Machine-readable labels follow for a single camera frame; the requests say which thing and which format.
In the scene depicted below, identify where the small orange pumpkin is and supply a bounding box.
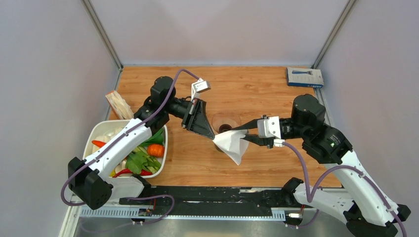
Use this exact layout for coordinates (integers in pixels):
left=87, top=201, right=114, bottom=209
left=147, top=144, right=165, bottom=158

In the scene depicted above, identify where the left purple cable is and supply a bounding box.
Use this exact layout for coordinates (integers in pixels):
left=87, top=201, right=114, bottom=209
left=61, top=69, right=201, bottom=225

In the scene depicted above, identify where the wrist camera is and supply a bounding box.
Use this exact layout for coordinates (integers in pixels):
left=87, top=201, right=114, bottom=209
left=191, top=78, right=211, bottom=100
left=256, top=116, right=284, bottom=149

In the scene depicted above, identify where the blue white box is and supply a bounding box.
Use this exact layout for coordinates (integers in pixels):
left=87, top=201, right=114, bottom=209
left=286, top=67, right=324, bottom=88

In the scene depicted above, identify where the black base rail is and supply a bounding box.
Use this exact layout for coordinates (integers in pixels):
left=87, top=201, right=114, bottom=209
left=119, top=186, right=301, bottom=217

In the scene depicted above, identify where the green bok choy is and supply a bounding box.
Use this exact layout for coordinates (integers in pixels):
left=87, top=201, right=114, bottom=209
left=140, top=128, right=165, bottom=147

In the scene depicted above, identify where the white vegetable tray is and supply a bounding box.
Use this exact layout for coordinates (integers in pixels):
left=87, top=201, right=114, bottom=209
left=83, top=119, right=168, bottom=178

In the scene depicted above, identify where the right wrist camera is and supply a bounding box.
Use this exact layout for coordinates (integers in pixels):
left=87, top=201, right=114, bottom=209
left=256, top=116, right=284, bottom=149

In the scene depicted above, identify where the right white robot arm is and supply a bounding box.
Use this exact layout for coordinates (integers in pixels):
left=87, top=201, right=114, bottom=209
left=238, top=94, right=411, bottom=237

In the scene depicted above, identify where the smoked glass carafe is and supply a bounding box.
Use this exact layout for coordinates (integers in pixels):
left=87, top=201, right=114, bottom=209
left=215, top=145, right=224, bottom=153

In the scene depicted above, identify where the white paper coffee filter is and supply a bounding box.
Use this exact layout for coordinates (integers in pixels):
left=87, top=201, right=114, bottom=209
left=212, top=130, right=249, bottom=165

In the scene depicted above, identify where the red chili pepper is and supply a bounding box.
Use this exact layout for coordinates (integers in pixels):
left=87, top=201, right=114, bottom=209
left=112, top=168, right=153, bottom=179

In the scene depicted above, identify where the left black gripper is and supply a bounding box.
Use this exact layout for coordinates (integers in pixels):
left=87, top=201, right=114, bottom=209
left=164, top=98, right=214, bottom=140

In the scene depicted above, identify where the white mushroom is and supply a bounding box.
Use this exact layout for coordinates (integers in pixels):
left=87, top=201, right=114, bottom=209
left=115, top=159, right=126, bottom=173

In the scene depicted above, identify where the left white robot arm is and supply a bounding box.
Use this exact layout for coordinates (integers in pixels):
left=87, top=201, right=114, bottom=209
left=68, top=77, right=215, bottom=210

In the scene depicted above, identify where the orange carrot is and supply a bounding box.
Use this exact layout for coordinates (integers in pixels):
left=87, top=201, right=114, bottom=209
left=91, top=140, right=106, bottom=148

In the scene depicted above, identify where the coffee filter pack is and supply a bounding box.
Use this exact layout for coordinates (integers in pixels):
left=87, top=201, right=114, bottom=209
left=105, top=90, right=134, bottom=119

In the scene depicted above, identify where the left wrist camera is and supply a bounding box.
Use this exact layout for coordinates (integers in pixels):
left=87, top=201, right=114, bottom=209
left=191, top=78, right=211, bottom=100

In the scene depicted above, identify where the green leafy vegetable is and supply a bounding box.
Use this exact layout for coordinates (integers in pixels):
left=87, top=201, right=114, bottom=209
left=126, top=147, right=162, bottom=176

